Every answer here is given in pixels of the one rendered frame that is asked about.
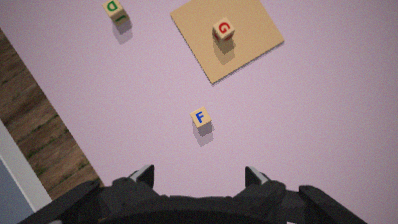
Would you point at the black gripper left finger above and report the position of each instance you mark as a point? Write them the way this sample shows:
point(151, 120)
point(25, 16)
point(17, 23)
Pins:
point(98, 202)

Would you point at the tan flat mat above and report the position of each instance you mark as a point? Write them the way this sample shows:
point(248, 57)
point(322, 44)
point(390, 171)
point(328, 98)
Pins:
point(255, 33)

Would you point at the beige letter block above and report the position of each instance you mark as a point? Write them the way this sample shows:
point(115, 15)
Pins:
point(116, 12)
point(223, 31)
point(200, 117)

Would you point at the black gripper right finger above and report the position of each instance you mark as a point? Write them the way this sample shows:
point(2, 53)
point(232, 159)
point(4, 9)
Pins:
point(301, 207)

